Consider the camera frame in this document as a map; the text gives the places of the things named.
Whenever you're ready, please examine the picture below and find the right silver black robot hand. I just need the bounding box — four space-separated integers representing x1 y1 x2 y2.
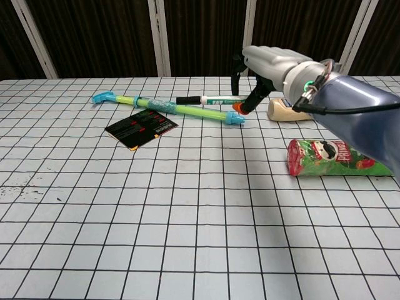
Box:
230 45 313 116

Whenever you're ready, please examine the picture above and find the green white marker pen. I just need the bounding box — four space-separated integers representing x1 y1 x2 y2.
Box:
176 95 251 107

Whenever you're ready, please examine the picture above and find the mayonnaise squeeze bottle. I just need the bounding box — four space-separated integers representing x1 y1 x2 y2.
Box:
267 97 313 122

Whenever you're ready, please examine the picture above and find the green blue toy water pump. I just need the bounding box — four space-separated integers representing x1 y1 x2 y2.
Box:
91 91 248 126

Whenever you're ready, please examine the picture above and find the green Pringles can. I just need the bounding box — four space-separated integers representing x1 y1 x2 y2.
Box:
286 138 393 178

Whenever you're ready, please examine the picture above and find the black printed card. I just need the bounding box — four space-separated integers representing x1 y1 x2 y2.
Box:
104 108 179 153

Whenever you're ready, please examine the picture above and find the white black checkered tablecloth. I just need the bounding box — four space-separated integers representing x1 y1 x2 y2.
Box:
0 76 400 300

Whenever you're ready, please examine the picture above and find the white frame post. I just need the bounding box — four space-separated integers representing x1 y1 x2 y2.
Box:
339 0 373 76
14 0 59 79
147 0 172 78
240 0 258 77

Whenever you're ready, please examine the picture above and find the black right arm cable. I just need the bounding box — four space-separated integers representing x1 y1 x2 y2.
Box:
292 74 400 115

